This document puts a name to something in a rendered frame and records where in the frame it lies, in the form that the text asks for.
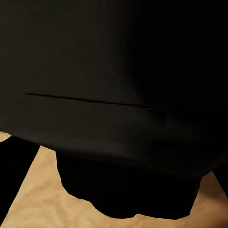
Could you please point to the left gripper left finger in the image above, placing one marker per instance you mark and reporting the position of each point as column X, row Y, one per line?
column 16, row 157

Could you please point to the digital camera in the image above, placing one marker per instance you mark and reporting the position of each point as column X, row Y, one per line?
column 131, row 94

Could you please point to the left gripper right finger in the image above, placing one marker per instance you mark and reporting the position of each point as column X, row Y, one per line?
column 221, row 174

